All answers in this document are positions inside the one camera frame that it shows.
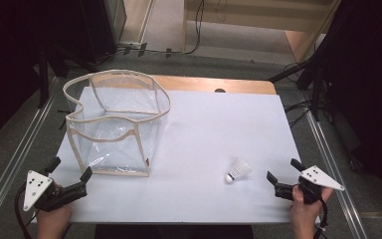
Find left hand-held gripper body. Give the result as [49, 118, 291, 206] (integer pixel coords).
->
[23, 170, 89, 213]

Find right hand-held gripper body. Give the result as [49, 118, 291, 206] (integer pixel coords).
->
[274, 164, 346, 205]

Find white shuttlecock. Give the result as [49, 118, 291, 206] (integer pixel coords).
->
[224, 156, 253, 185]

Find clear plastic bag beige trim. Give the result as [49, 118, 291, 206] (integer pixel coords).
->
[62, 69, 172, 178]

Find person's left hand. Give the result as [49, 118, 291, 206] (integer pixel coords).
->
[35, 202, 75, 239]

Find person's right hand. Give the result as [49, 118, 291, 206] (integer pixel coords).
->
[289, 184, 334, 239]

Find white board sheet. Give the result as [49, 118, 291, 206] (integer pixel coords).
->
[32, 86, 321, 224]

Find black stand legs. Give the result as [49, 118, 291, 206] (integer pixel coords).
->
[37, 44, 71, 110]

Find black tripod stand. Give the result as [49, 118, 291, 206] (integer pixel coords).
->
[267, 56, 324, 122]

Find wooden table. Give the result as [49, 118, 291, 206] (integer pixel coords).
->
[94, 75, 278, 96]

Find person's dark clothing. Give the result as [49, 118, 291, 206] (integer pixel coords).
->
[94, 224, 255, 239]

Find metal floor rail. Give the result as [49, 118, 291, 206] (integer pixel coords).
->
[298, 92, 370, 239]
[0, 77, 60, 221]

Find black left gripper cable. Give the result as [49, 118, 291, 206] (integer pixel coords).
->
[14, 184, 36, 239]

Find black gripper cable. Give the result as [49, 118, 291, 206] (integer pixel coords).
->
[14, 184, 36, 239]
[312, 198, 330, 239]

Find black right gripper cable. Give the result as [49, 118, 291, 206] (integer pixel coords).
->
[312, 198, 330, 239]

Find black hanging cable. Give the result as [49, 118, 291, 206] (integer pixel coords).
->
[182, 0, 206, 56]

